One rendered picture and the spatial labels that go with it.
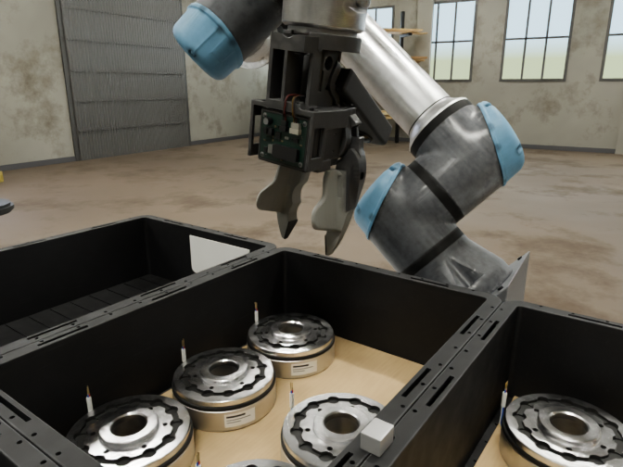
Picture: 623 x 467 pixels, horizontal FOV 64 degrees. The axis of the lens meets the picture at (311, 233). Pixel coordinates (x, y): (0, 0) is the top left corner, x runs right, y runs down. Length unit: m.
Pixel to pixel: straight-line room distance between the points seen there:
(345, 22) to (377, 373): 0.37
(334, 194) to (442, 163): 0.29
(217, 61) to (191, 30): 0.04
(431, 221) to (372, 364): 0.25
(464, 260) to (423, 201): 0.10
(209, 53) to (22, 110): 7.88
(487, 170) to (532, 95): 9.69
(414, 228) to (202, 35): 0.39
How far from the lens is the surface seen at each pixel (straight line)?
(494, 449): 0.51
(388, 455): 0.33
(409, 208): 0.74
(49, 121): 8.60
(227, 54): 0.55
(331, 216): 0.49
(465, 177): 0.75
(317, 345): 0.58
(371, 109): 0.53
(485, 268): 0.75
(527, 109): 10.45
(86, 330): 0.50
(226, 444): 0.50
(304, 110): 0.44
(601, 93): 10.34
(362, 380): 0.58
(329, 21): 0.45
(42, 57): 8.61
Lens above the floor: 1.14
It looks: 16 degrees down
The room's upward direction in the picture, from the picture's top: straight up
